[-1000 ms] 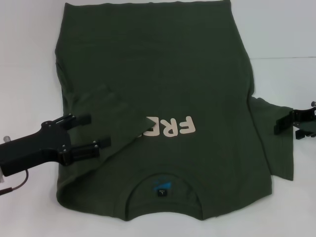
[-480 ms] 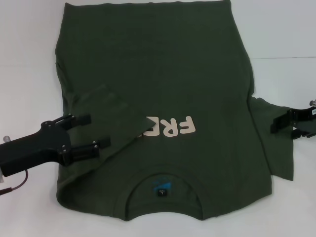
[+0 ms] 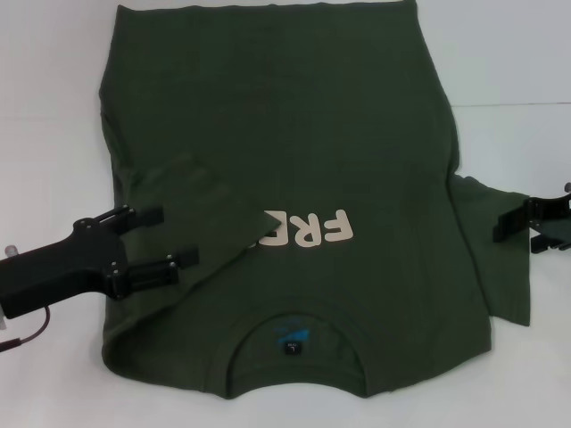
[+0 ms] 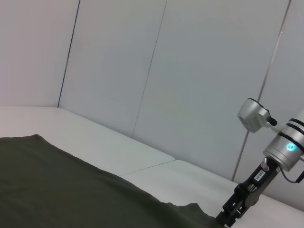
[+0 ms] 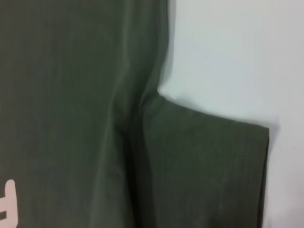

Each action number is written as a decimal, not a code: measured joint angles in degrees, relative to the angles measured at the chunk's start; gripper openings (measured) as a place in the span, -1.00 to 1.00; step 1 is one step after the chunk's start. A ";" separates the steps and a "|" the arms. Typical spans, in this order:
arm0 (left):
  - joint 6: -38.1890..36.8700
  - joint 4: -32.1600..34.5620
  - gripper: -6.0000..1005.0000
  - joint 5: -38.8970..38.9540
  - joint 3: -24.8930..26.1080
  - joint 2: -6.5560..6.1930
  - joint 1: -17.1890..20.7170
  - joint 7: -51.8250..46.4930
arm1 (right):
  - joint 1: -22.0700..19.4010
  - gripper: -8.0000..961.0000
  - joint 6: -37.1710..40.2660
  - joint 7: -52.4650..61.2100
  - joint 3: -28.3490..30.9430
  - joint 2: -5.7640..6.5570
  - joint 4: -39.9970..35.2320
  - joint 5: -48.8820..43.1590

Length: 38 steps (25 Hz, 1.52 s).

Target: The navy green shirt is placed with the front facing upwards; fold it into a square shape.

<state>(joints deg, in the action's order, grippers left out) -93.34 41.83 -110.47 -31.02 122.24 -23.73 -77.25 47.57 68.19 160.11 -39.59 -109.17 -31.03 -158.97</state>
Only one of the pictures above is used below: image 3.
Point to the dark green FREE t-shirt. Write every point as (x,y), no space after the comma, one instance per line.
(276,134)

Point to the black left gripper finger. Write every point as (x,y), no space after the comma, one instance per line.
(151,269)
(138,217)

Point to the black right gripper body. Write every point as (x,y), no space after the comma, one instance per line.
(553,218)

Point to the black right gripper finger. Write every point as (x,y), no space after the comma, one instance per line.
(513,223)
(546,244)

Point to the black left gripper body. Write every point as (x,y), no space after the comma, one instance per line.
(62,263)

